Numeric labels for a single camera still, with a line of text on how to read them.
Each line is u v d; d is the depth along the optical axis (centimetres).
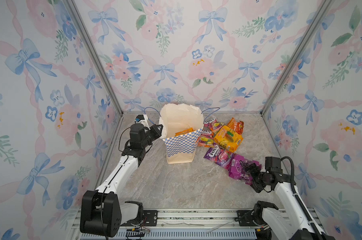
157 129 71
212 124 107
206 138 101
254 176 73
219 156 93
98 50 86
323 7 69
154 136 72
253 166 77
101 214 39
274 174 59
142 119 73
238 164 86
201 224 73
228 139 100
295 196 50
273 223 57
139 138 62
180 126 105
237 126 103
